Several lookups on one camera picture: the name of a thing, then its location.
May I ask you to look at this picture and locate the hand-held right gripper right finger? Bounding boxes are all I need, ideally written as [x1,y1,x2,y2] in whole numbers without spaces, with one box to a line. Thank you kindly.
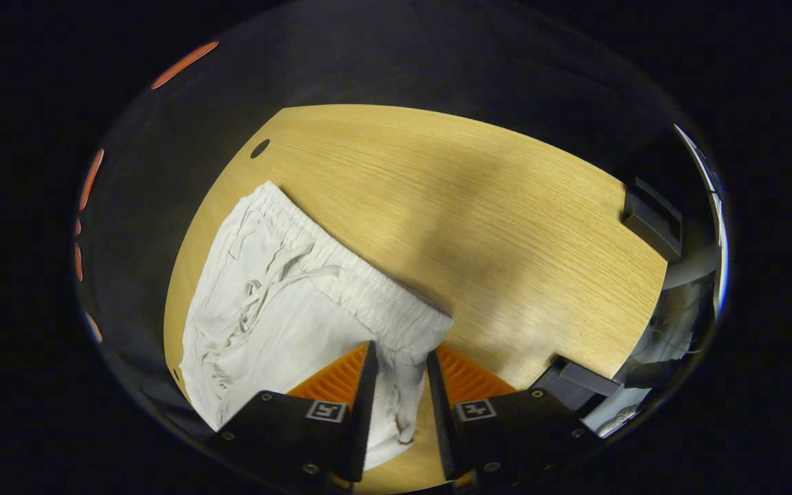
[426,343,608,493]

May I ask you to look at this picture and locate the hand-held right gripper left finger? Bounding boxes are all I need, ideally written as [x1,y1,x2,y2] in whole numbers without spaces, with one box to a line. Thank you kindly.
[206,340,380,493]

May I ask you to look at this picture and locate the white jeans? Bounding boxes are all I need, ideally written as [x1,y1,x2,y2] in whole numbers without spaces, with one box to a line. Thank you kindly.
[179,181,454,472]

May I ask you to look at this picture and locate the dark grey block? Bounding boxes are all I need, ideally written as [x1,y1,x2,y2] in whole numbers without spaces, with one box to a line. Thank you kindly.
[621,177,684,263]

